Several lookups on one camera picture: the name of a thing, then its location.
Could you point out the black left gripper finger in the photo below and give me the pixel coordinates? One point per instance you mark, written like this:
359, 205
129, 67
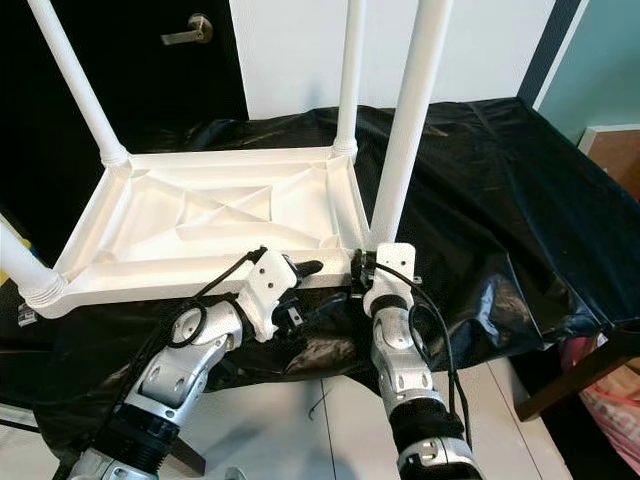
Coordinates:
308, 268

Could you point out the white plastic children table top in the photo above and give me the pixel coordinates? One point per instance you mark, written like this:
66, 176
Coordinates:
160, 235

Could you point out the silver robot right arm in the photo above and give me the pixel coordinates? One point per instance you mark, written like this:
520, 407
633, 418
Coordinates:
400, 365

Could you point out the black shiny table cloth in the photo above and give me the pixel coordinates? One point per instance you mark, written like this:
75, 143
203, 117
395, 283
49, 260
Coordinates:
510, 190

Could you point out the brown wooden table leg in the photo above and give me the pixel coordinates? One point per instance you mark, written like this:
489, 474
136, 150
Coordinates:
190, 458
570, 380

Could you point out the black bag with white label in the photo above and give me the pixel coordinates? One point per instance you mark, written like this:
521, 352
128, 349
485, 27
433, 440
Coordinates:
15, 345

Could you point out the brown cardboard box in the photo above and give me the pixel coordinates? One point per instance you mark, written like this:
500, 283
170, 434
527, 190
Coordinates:
615, 155

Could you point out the pink plastic bag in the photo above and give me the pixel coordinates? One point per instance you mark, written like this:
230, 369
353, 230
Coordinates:
610, 400

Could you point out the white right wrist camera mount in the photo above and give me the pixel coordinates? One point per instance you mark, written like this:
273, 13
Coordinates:
395, 262

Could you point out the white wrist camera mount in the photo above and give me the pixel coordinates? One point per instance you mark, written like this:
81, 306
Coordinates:
395, 262
268, 280

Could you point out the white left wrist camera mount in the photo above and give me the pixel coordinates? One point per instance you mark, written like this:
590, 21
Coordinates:
268, 280

